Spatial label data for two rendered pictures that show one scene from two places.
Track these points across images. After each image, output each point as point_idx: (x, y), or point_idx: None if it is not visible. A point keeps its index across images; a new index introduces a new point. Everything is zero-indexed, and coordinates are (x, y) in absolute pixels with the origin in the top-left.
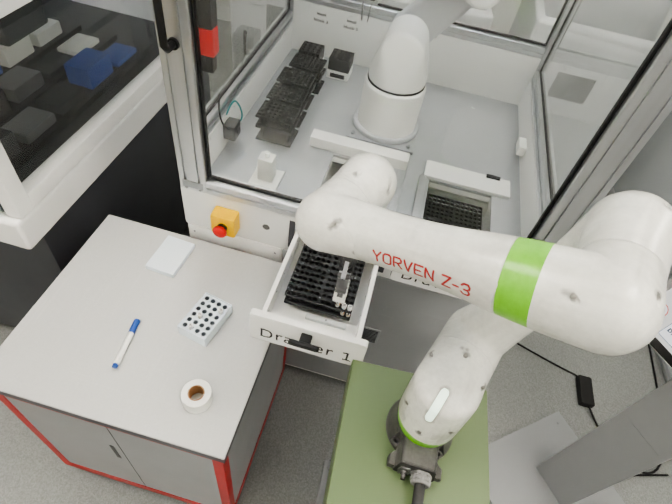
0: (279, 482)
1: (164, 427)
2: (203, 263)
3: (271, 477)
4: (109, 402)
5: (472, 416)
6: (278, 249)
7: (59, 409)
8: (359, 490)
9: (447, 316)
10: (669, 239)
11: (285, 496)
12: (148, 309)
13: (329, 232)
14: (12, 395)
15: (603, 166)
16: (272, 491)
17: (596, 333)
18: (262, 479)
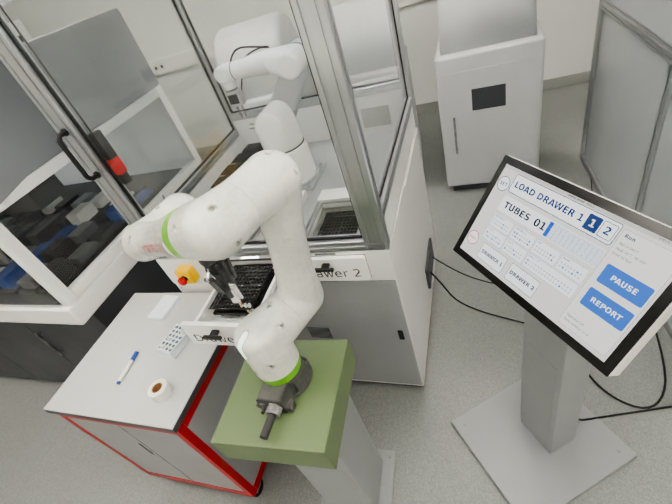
0: (297, 468)
1: (140, 415)
2: (183, 306)
3: (291, 465)
4: (111, 406)
5: (331, 360)
6: None
7: (84, 416)
8: (235, 428)
9: (358, 298)
10: (257, 173)
11: (302, 479)
12: (145, 344)
13: (129, 245)
14: (62, 412)
15: (346, 145)
16: (292, 476)
17: (186, 244)
18: (285, 468)
